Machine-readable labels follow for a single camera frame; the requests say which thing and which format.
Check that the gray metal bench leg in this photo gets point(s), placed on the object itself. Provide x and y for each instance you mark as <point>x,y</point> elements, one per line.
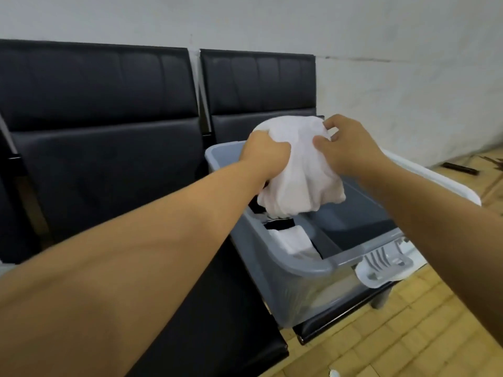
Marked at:
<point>381,300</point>

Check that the black garment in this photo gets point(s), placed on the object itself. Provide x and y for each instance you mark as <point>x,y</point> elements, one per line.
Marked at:
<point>275,221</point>

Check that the small white floor scrap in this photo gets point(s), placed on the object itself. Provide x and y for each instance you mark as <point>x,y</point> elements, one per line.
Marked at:
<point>334,373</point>

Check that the blue-grey plastic bin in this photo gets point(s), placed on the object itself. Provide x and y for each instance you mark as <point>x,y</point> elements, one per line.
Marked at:
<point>283,278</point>

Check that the black leather bench chair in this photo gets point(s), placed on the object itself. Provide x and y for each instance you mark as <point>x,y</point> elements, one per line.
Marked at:
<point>255,86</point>
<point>11,215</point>
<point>102,94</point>

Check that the person's left hand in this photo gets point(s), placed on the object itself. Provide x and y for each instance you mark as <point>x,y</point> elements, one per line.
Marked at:
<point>263,157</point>

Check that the white shirt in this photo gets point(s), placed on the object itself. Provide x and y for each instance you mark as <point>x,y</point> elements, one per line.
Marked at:
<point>302,168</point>

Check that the white garment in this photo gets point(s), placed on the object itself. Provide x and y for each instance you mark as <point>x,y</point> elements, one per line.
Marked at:
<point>298,243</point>

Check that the thin black bar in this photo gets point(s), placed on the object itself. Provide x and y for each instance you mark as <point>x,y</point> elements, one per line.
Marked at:
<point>459,168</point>

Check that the person's right hand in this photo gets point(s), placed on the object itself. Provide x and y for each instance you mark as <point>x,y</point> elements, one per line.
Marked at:
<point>353,147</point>

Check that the person's left forearm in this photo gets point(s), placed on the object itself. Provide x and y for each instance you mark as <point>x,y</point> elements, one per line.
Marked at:
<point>118,278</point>

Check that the person's right forearm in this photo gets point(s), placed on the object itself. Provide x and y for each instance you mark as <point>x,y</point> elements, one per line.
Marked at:
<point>440,239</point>

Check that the white bin lid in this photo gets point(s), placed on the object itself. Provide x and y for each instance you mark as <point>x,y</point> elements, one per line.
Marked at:
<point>440,180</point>

